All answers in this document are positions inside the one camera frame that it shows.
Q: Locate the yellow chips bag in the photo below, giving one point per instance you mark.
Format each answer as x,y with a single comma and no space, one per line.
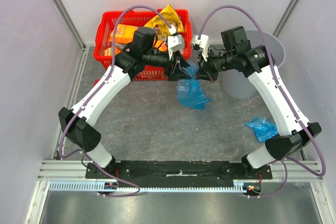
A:
159,25

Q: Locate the orange striped packet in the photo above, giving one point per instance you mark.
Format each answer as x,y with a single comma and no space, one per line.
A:
108,51

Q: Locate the grey plastic trash bin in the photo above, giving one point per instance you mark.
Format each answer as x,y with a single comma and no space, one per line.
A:
235,83

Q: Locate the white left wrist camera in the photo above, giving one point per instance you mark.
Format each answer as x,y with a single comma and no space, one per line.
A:
175,42

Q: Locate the grey slotted cable duct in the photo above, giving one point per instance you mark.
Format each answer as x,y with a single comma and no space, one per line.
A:
113,186

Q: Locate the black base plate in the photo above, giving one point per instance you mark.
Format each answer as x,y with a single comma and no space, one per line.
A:
144,173

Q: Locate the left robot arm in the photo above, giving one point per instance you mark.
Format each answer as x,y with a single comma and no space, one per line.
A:
77,123

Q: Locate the red plastic shopping basket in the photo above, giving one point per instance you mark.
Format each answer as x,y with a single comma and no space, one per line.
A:
135,18

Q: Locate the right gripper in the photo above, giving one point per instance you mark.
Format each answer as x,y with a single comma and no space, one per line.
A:
206,69

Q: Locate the blue trash bag roll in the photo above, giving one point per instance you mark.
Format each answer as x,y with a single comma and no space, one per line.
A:
262,128

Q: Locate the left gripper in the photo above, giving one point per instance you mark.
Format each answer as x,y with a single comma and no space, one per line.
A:
177,73

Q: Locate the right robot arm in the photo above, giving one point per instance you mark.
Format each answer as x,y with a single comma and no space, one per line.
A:
294,129

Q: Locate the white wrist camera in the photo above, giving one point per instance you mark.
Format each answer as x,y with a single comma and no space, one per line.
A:
175,42
202,44

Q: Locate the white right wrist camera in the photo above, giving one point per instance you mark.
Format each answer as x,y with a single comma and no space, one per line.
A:
202,44

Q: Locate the torn blue trash bag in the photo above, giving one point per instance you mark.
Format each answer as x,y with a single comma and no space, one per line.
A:
189,91

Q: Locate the orange snack box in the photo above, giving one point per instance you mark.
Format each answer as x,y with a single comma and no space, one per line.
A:
123,33

